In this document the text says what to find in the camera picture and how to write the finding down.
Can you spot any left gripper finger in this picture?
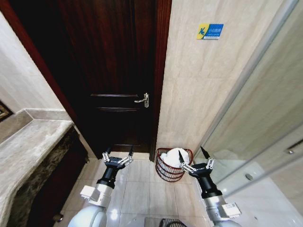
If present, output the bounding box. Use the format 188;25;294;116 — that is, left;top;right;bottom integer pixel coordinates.
117;145;135;166
101;146;113;164

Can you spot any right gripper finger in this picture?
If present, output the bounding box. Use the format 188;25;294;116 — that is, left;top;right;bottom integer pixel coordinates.
200;146;215;169
177;148;195;174

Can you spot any white towel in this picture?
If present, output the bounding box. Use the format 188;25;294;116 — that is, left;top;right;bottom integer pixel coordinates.
160;148;191;168

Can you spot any dark vanity cabinet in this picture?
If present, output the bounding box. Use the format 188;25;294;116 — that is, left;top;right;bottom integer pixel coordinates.
26;127;90;227

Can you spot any marble vanity counter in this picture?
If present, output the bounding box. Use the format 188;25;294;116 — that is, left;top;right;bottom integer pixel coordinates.
0;108;74;227

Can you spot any glass shower door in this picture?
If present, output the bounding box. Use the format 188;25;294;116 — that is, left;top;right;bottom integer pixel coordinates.
200;0;303;197

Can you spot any dark wooden door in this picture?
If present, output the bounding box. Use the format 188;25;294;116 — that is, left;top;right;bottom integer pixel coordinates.
9;0;158;159

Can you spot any blue yellow caution sign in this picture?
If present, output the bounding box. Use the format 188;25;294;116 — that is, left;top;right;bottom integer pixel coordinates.
196;23;224;40

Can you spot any red wire hamper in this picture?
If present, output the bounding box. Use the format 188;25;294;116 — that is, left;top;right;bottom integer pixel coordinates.
155;148;194;182

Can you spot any black wire basket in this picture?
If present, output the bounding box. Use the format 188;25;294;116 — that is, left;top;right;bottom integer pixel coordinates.
159;218;189;227

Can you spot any silver shower door handle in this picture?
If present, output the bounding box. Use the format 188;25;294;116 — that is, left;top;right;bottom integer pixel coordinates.
287;141;303;155

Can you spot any dark patterned mirror frame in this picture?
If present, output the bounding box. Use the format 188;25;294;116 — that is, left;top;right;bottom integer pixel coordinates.
0;99;14;122

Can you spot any dark red door frame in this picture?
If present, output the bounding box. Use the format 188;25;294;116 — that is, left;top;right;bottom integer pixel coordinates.
0;0;173;163

